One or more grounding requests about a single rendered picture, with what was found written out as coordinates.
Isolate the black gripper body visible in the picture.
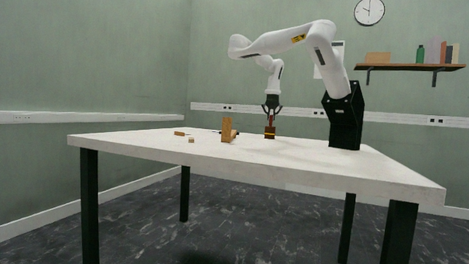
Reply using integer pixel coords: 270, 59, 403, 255
265, 94, 279, 109

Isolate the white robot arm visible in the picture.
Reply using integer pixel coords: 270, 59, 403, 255
228, 20, 351, 99

